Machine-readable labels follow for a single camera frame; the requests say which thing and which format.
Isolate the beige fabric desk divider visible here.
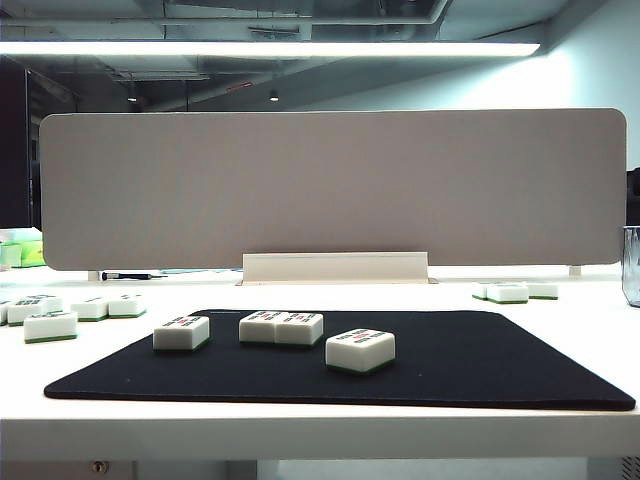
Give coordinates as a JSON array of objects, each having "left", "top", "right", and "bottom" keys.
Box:
[{"left": 38, "top": 107, "right": 629, "bottom": 273}]

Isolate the black rectangular mat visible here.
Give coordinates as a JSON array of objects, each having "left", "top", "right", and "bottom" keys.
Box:
[{"left": 43, "top": 308, "right": 637, "bottom": 412}]

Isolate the green white carton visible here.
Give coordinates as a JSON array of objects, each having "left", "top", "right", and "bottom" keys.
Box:
[
  {"left": 0, "top": 242, "right": 23, "bottom": 269},
  {"left": 18, "top": 240, "right": 46, "bottom": 268}
]

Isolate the clear glass container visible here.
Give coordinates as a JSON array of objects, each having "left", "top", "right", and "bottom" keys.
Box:
[{"left": 621, "top": 225, "right": 640, "bottom": 308}]

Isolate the dark tall panel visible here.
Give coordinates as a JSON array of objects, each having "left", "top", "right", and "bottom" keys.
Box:
[{"left": 0, "top": 56, "right": 42, "bottom": 230}]

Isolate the black handled screwdriver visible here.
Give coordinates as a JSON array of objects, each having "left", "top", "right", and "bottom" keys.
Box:
[{"left": 99, "top": 270, "right": 167, "bottom": 282}]

